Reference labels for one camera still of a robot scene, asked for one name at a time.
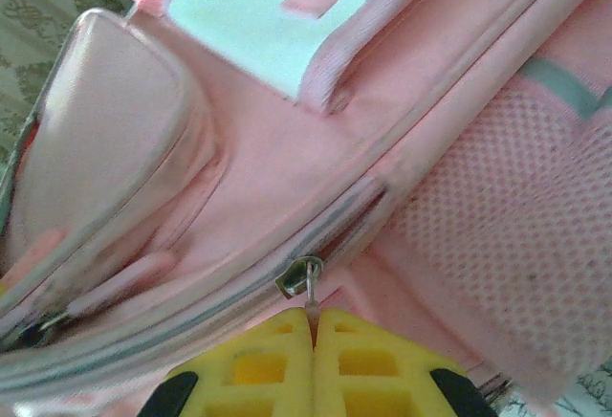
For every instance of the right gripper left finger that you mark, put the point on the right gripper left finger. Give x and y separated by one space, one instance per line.
258 374

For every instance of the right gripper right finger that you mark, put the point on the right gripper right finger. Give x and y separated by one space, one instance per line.
382 374

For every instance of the pink student backpack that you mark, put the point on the pink student backpack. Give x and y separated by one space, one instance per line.
296 149

